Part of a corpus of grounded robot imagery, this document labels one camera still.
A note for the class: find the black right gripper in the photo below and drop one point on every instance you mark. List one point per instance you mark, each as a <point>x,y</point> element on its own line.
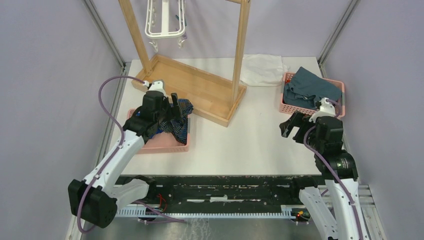
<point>298,118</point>

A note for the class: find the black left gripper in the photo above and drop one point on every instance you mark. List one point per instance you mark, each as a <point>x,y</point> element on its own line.
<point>165,102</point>

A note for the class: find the navy striped boxer underwear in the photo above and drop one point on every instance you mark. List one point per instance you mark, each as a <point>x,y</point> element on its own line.
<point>178,127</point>

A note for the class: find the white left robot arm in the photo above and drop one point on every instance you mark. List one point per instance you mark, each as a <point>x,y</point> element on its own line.
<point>96,199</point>

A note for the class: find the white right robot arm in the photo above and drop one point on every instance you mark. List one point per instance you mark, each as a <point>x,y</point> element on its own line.
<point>323,136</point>

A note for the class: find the wooden hanger rack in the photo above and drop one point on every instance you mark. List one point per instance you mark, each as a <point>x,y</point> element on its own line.
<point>214,98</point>

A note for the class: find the teal grey underwear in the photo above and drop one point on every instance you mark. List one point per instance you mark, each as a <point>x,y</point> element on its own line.
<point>306,88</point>

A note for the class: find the white plastic clip hanger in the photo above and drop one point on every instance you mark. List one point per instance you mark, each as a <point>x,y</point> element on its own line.
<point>171,26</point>

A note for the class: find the pink basket right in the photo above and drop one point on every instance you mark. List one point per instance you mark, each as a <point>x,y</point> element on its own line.
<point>289,109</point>

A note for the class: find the pink basket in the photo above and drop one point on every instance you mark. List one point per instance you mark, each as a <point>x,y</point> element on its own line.
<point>289,109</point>
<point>166,143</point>

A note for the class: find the pink basket left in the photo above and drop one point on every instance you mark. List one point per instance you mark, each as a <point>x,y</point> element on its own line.
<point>166,143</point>

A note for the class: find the white folded cloth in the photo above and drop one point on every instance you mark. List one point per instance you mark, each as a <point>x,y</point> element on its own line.
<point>262,70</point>

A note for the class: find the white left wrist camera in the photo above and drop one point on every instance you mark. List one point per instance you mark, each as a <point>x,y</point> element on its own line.
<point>156,85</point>

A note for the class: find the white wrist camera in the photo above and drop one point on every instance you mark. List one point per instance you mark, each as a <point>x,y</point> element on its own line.
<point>324,108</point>
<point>156,85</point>

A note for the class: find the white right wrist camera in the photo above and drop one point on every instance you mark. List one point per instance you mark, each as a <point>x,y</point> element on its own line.
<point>324,108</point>

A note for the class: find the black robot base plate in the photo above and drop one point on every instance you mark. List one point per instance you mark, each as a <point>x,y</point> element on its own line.
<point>251,194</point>

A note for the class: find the white slotted cable duct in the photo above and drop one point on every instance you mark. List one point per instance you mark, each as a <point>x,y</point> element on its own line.
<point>139,211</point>

